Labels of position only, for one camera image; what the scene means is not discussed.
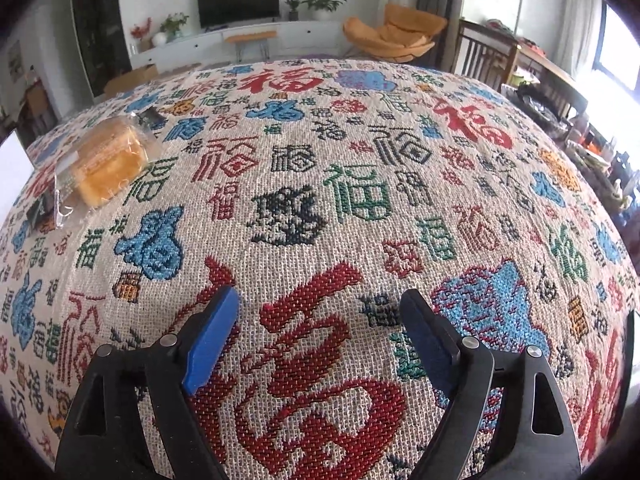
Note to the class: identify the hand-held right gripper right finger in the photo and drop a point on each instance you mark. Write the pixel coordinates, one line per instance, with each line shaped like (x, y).
(427, 340)

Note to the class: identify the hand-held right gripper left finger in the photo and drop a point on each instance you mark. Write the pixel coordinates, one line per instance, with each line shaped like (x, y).
(210, 340)

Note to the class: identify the white cardboard box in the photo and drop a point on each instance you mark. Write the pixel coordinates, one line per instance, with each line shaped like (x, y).
(12, 149)

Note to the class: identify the printed woven blanket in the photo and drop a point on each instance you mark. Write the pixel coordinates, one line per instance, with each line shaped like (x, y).
(350, 185)

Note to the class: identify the bagged orange bread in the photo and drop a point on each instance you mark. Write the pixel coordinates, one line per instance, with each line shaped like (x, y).
(107, 160)

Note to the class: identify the black snack bar packet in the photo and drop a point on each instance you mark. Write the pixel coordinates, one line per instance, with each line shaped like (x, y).
(42, 210)

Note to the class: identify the small black packet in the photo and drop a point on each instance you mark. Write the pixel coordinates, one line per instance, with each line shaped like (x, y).
(151, 117)

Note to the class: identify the black tray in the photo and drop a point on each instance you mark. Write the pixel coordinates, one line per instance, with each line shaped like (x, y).
(542, 103)

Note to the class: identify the brown cardboard box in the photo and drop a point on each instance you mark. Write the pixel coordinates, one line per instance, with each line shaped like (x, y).
(132, 77)

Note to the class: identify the wooden side table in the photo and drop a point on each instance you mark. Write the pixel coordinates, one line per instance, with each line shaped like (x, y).
(550, 75)

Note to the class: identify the dark wooden chair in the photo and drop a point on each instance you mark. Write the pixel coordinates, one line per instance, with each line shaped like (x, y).
(482, 50)

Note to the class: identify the white television cabinet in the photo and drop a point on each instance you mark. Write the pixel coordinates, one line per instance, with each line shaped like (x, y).
(200, 40)

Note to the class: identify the white round vase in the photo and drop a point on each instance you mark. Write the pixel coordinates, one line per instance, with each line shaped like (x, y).
(159, 39)

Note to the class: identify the wooden stool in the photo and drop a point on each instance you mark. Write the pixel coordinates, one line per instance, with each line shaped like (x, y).
(250, 36)

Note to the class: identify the orange lounge chair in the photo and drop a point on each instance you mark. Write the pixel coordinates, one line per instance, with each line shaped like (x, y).
(395, 32)

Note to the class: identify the red flower arrangement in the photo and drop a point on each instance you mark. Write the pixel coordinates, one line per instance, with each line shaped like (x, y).
(141, 31)

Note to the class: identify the flowering potted plant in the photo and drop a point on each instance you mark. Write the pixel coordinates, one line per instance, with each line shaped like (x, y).
(174, 25)

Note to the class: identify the black television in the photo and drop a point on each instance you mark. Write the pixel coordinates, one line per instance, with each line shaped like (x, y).
(237, 4)

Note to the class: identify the dark display cabinet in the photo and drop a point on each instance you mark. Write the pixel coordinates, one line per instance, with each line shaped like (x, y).
(95, 20)

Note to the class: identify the small green potted plant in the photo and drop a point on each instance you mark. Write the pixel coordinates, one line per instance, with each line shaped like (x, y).
(293, 8)

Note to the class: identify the white sheer curtain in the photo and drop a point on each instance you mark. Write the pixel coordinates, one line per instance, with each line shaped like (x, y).
(577, 20)

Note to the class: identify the large green potted plant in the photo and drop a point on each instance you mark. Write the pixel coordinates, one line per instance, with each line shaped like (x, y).
(322, 0)

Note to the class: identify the framed wall picture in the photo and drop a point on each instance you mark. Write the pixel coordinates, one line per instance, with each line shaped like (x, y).
(15, 62)

